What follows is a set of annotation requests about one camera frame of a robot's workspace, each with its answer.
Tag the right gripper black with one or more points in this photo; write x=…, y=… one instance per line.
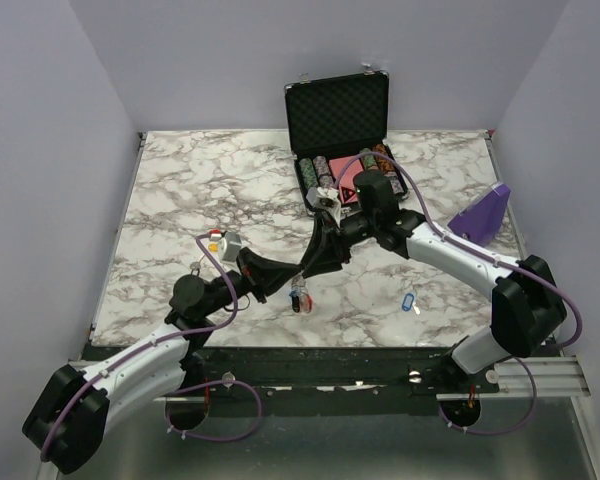
x=326, y=257

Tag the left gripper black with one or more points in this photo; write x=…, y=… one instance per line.
x=263, y=275

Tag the blue plastic key tag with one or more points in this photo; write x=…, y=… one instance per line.
x=409, y=304

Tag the red-handled metal keyring tool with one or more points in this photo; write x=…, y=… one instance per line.
x=306, y=303

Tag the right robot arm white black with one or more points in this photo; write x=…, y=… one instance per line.
x=525, y=305

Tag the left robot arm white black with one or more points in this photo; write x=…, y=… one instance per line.
x=76, y=408

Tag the pink playing card deck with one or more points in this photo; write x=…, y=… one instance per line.
x=340, y=170

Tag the black poker chip case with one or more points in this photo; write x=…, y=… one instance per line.
x=341, y=117

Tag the purple box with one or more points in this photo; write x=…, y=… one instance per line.
x=481, y=220

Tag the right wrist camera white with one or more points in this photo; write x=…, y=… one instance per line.
x=327, y=199

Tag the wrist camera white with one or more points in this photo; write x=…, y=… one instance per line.
x=327, y=199
x=229, y=247

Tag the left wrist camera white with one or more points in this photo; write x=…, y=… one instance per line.
x=229, y=247

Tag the black mounting rail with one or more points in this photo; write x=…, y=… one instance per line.
x=238, y=382

